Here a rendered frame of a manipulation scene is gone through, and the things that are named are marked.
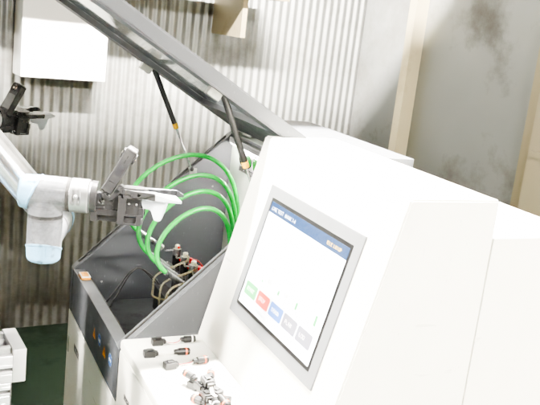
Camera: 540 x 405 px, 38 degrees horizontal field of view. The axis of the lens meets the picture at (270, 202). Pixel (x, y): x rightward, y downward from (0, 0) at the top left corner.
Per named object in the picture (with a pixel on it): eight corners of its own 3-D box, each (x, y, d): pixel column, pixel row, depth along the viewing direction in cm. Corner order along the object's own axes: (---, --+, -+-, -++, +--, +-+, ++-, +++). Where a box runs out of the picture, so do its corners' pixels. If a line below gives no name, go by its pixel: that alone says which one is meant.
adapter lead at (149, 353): (144, 358, 199) (145, 351, 198) (142, 355, 201) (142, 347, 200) (190, 356, 203) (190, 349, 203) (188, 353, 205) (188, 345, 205)
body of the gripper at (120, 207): (146, 222, 175) (92, 217, 174) (149, 184, 175) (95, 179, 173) (143, 227, 168) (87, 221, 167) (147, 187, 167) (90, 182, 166)
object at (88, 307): (71, 312, 271) (73, 268, 267) (83, 311, 273) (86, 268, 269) (112, 395, 217) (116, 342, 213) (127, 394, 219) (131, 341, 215)
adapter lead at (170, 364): (165, 370, 194) (166, 362, 193) (161, 366, 195) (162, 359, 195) (209, 364, 200) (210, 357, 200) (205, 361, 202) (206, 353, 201)
